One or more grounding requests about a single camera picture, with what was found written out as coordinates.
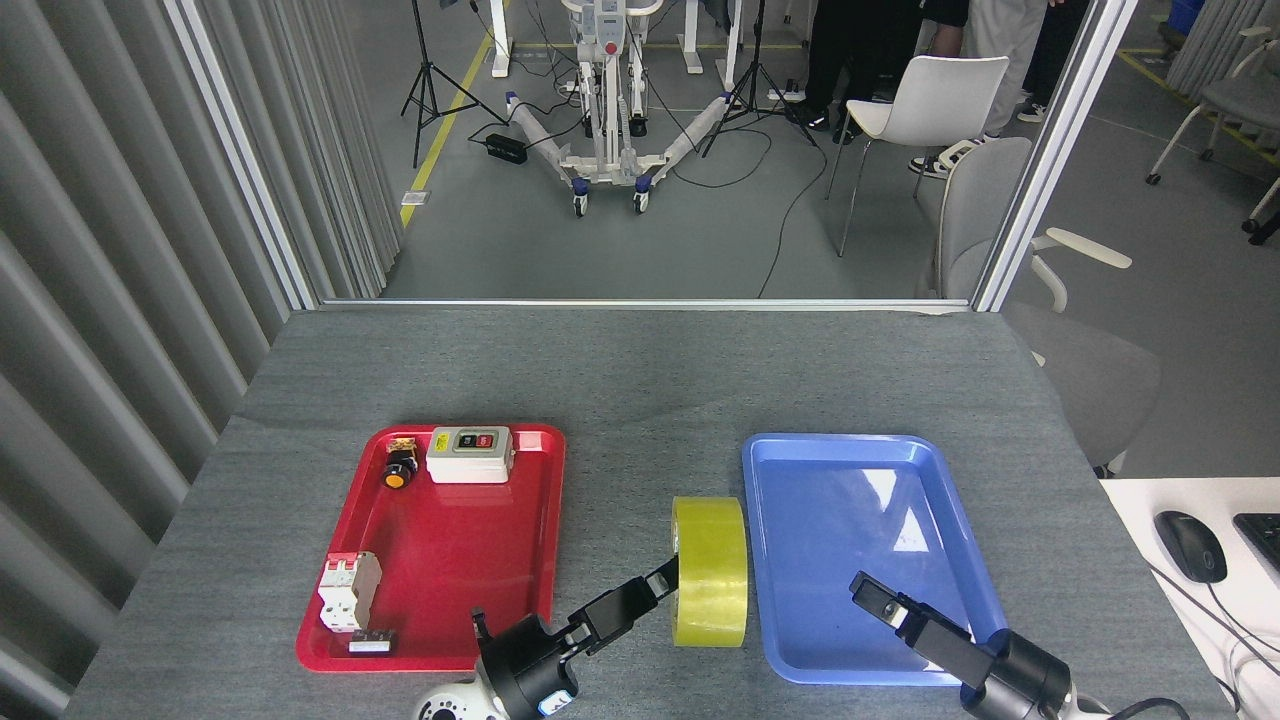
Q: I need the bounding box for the blue plastic tray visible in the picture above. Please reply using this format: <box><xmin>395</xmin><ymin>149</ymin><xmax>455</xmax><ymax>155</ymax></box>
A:
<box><xmin>741</xmin><ymin>432</ymin><xmax>1016</xmax><ymax>688</ymax></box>

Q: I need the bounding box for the white circuit breaker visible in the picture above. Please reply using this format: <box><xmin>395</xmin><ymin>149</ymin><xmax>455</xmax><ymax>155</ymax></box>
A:
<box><xmin>318</xmin><ymin>551</ymin><xmax>384</xmax><ymax>633</ymax></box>

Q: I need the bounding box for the red plastic tray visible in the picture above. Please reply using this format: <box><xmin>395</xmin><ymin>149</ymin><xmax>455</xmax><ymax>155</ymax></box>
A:
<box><xmin>296</xmin><ymin>424</ymin><xmax>567</xmax><ymax>672</ymax></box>

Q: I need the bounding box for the black keyboard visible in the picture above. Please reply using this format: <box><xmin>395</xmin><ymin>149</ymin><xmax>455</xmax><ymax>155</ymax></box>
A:
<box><xmin>1233</xmin><ymin>513</ymin><xmax>1280</xmax><ymax>576</ymax></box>

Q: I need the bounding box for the white two-button switch box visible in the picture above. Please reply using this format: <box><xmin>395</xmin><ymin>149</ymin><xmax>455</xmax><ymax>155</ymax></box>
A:
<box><xmin>426</xmin><ymin>427</ymin><xmax>517</xmax><ymax>485</ymax></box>

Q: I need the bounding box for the silver frame post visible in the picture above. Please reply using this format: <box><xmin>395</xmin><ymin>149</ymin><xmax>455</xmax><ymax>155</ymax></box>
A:
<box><xmin>972</xmin><ymin>0</ymin><xmax>1141</xmax><ymax>313</ymax></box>
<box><xmin>163</xmin><ymin>0</ymin><xmax>321</xmax><ymax>311</ymax></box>

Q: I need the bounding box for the white plastic chair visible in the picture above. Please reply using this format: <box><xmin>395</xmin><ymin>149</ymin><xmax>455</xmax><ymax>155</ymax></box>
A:
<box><xmin>826</xmin><ymin>55</ymin><xmax>1011</xmax><ymax>259</ymax></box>

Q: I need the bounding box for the long black floor cable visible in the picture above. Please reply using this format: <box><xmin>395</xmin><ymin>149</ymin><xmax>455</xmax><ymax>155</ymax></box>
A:
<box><xmin>757</xmin><ymin>135</ymin><xmax>833</xmax><ymax>299</ymax></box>

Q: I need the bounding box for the white table leg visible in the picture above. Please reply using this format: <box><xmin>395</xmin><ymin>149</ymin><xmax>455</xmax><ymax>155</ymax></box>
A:
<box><xmin>680</xmin><ymin>0</ymin><xmax>747</xmax><ymax>86</ymax></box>
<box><xmin>488</xmin><ymin>0</ymin><xmax>513</xmax><ymax>79</ymax></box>

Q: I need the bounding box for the grey office chair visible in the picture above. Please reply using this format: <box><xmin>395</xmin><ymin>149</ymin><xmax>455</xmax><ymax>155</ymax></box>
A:
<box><xmin>917</xmin><ymin>137</ymin><xmax>1163</xmax><ymax>479</ymax></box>

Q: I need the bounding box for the black tripod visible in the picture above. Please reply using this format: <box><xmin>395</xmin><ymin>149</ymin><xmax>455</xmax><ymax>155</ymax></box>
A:
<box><xmin>401</xmin><ymin>0</ymin><xmax>506</xmax><ymax>169</ymax></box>
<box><xmin>700</xmin><ymin>0</ymin><xmax>819</xmax><ymax>159</ymax></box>

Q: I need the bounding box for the yellow tape roll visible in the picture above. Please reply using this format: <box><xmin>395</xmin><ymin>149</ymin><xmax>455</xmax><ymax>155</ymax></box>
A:
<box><xmin>670</xmin><ymin>496</ymin><xmax>749</xmax><ymax>648</ymax></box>

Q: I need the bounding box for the black mouse cable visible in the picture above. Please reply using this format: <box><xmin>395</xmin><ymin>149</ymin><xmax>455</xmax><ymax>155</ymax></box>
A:
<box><xmin>1145</xmin><ymin>560</ymin><xmax>1280</xmax><ymax>691</ymax></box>

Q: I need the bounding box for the white stand on wheels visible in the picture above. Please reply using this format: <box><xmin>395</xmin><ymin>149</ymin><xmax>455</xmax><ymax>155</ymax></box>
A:
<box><xmin>505</xmin><ymin>0</ymin><xmax>736</xmax><ymax>216</ymax></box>

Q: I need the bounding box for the silver frame rail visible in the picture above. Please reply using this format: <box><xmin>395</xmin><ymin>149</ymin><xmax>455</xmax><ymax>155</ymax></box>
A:
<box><xmin>318</xmin><ymin>297</ymin><xmax>973</xmax><ymax>312</ymax></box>

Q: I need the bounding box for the grey chair with white legs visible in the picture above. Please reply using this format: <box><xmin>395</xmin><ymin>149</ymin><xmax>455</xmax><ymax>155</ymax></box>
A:
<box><xmin>1146</xmin><ymin>27</ymin><xmax>1280</xmax><ymax>187</ymax></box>

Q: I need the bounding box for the black computer mouse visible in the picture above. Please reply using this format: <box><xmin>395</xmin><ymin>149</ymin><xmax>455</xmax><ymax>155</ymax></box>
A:
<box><xmin>1154</xmin><ymin>510</ymin><xmax>1229</xmax><ymax>585</ymax></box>

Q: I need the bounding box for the person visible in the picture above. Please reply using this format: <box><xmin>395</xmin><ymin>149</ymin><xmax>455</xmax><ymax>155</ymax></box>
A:
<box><xmin>790</xmin><ymin>0</ymin><xmax>971</xmax><ymax>146</ymax></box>
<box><xmin>1016</xmin><ymin>0</ymin><xmax>1089</xmax><ymax>124</ymax></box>
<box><xmin>908</xmin><ymin>0</ymin><xmax>1046</xmax><ymax>179</ymax></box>

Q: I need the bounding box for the yellow push button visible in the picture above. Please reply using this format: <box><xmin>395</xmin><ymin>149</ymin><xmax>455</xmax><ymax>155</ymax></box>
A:
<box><xmin>383</xmin><ymin>436</ymin><xmax>421</xmax><ymax>491</ymax></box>

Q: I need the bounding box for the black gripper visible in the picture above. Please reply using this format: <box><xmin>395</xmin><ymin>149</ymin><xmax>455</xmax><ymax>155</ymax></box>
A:
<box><xmin>476</xmin><ymin>556</ymin><xmax>684</xmax><ymax>720</ymax></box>
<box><xmin>850</xmin><ymin>570</ymin><xmax>1074</xmax><ymax>720</ymax></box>

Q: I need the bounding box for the white desk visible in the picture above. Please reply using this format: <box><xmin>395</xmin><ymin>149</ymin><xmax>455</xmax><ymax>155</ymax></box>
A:
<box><xmin>1098</xmin><ymin>477</ymin><xmax>1280</xmax><ymax>720</ymax></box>

